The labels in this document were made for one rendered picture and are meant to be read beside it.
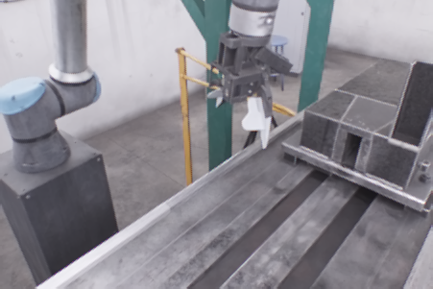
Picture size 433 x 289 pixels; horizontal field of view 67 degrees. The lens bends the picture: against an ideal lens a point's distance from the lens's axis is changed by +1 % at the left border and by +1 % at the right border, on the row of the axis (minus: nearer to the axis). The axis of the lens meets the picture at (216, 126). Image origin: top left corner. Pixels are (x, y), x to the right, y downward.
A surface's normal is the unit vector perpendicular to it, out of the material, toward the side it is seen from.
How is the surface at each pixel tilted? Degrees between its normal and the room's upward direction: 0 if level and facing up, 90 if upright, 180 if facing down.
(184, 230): 0
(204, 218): 0
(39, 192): 90
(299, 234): 0
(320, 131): 90
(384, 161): 90
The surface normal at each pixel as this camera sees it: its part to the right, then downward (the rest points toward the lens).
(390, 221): 0.00, -0.87
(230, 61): 0.57, 0.54
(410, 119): -0.68, 0.37
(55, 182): 0.78, 0.30
